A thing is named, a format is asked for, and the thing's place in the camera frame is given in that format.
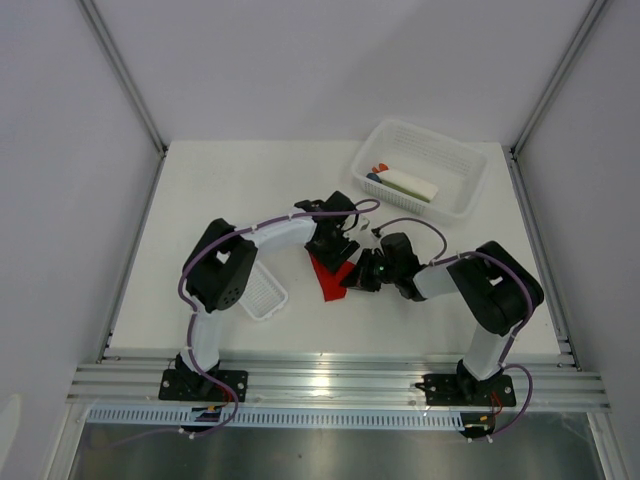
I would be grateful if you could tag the aluminium frame post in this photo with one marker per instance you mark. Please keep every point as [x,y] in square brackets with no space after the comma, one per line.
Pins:
[571,53]
[107,44]

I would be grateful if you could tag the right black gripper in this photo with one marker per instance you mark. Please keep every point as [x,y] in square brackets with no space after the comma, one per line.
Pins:
[361,277]

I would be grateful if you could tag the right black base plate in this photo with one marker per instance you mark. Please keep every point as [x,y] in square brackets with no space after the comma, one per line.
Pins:
[455,390]

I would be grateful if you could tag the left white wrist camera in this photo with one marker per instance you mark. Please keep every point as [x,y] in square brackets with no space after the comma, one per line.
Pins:
[361,224]

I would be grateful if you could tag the left aluminium frame post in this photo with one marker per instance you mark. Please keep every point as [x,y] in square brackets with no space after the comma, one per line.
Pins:
[107,44]

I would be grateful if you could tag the aluminium front rail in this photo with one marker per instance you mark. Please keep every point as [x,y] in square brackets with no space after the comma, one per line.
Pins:
[335,381]

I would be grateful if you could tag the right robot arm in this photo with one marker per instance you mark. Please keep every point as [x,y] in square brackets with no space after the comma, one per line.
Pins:
[500,294]

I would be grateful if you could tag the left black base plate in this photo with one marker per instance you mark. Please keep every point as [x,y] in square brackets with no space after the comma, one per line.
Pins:
[230,387]

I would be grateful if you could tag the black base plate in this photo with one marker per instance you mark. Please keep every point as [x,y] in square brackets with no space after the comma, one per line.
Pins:
[455,390]
[230,387]

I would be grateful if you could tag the blue utensil in basket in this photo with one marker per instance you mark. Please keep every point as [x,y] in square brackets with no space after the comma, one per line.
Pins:
[374,177]

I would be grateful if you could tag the red paper napkin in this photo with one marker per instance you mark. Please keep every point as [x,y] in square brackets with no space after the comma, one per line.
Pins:
[330,283]

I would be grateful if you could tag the small white utensil tray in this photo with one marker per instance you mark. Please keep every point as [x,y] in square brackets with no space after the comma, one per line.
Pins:
[264,296]

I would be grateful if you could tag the large white plastic basket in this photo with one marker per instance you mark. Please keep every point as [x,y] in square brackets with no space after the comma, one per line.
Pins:
[457,170]

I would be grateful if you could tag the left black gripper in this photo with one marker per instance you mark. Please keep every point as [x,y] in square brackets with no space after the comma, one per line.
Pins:
[343,253]

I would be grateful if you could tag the right aluminium frame post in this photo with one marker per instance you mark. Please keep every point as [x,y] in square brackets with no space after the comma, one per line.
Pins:
[571,53]

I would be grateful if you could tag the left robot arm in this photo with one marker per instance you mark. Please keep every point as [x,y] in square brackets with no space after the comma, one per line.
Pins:
[217,272]

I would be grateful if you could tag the orange utensil in basket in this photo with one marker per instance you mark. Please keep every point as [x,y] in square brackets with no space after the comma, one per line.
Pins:
[381,167]

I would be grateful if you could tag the white slotted cable duct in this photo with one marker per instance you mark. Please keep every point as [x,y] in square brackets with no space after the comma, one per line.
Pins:
[200,417]

